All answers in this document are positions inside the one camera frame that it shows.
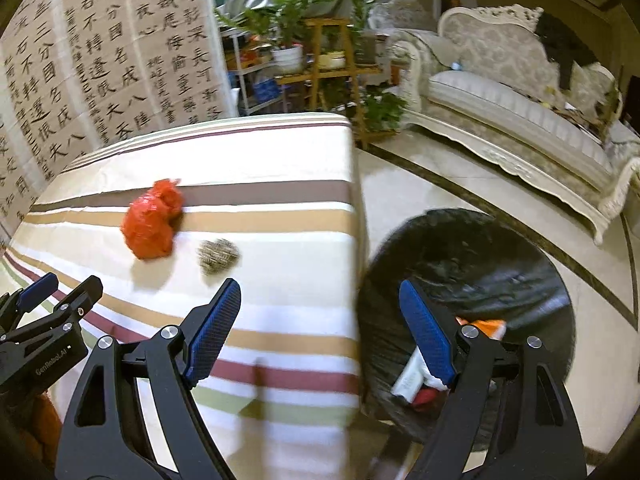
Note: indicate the white blue tube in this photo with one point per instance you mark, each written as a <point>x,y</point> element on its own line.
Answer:
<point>415,377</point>

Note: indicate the calligraphy folding screen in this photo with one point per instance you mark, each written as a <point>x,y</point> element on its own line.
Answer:
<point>78,75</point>

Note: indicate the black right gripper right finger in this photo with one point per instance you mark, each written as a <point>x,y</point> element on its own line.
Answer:
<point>536,433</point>

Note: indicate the wooden plant stand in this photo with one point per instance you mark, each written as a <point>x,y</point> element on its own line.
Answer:
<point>352,75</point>

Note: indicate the clear orange snack wrapper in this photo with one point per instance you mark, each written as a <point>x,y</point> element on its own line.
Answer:
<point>494,329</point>

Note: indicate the low green floor plant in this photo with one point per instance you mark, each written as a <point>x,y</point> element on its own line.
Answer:
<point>383,110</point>

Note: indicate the small yellow bowl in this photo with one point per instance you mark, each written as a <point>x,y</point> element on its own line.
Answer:
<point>335,60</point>

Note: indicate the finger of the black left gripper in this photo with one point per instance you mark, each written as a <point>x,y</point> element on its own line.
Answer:
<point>33,295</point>
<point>68,313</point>

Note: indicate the metal scouring pad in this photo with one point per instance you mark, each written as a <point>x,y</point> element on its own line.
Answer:
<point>215,256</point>

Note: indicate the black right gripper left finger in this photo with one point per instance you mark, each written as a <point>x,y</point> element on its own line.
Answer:
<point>103,434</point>

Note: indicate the white metal shelf rack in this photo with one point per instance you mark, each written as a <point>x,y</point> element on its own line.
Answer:
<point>251,73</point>

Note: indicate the crumpled orange plastic bag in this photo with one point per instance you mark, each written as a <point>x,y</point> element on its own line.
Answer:
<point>148,225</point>

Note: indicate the striped tablecloth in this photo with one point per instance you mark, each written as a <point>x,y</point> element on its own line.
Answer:
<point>285,190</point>

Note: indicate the tall green plant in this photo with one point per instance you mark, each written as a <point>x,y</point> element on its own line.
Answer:
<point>363,40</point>

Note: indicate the black garment on sofa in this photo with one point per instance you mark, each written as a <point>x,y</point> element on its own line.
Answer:
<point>563,47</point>

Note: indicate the ornate cream armchair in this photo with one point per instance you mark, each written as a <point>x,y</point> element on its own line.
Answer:
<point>403,14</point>

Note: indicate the black trash bag bin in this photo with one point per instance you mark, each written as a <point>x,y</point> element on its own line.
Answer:
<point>478,268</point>

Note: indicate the red ribbon cloth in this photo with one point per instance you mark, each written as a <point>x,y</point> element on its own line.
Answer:
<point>428,400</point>

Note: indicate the potted green plant white pot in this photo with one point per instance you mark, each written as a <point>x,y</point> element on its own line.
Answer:
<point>280,23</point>

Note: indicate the ornate cream sofa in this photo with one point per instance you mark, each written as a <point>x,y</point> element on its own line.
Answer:
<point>483,79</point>

